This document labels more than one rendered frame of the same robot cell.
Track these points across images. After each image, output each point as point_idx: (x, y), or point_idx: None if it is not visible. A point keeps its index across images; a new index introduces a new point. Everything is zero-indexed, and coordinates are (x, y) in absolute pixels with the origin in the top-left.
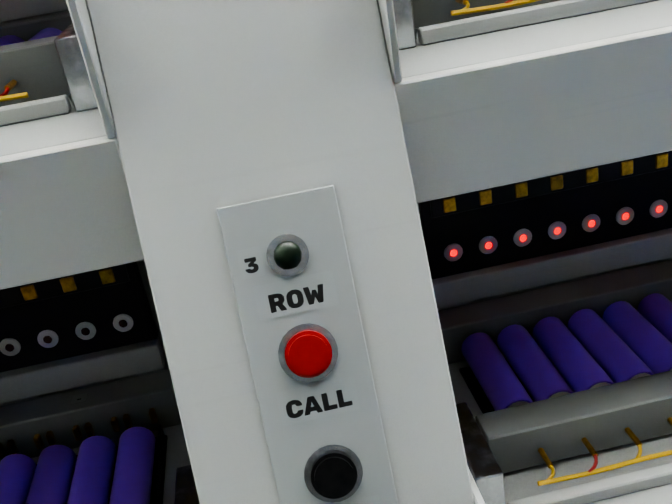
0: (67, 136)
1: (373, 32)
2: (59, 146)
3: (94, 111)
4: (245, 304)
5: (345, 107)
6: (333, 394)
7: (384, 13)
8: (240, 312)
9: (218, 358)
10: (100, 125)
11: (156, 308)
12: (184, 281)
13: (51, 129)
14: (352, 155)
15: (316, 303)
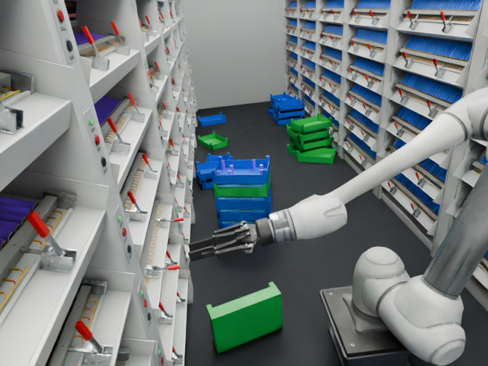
0: (158, 161)
1: (164, 147)
2: (161, 162)
3: (150, 159)
4: (167, 171)
5: (165, 154)
6: (169, 177)
7: (165, 146)
8: (167, 172)
9: (167, 176)
10: (157, 160)
11: (165, 173)
12: (165, 171)
13: (154, 161)
14: (165, 157)
15: (168, 170)
